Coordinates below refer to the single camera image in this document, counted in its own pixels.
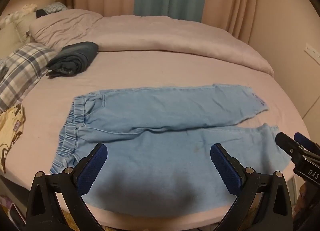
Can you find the plaid pillow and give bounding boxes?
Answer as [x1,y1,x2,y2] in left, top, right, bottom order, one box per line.
[0,43,57,113]

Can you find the white wall socket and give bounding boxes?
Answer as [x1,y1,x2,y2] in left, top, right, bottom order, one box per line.
[303,43,320,62]

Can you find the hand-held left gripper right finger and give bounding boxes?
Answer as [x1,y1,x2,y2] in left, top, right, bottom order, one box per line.
[210,143,293,231]

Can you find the light blue denim pants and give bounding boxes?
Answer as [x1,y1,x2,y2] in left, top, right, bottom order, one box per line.
[49,84,290,215]

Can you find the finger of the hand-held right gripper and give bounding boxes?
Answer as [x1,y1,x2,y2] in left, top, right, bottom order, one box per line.
[294,132,320,158]
[275,132,305,163]

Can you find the white plush toy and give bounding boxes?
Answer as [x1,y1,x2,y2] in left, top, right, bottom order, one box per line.
[0,4,38,28]

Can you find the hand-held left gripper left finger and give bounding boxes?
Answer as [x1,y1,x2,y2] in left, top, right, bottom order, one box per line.
[25,143,108,231]

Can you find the dark grey folded clothes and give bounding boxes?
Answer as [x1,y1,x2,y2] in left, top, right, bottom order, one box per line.
[46,42,99,77]

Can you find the person's right hand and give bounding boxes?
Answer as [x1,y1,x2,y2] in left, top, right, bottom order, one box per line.
[298,183,315,213]

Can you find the yellow cartoon printed blanket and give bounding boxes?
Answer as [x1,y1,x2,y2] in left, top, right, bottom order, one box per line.
[0,103,27,173]

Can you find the grey knitted cushion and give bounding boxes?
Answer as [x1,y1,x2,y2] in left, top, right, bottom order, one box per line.
[44,2,68,15]

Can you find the pink duvet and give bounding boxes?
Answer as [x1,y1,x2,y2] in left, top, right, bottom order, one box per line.
[29,9,275,77]

